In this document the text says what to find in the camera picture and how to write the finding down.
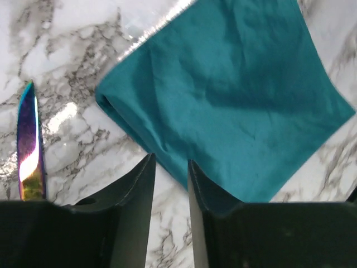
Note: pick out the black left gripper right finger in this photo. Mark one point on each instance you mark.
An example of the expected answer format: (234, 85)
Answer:
(227, 232)

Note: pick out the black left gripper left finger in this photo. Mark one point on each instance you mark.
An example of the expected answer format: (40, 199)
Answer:
(106, 229)

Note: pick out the teal cloth napkin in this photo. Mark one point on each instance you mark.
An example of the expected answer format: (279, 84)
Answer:
(236, 86)

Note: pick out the iridescent rainbow knife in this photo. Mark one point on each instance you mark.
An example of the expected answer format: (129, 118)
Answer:
(30, 163)

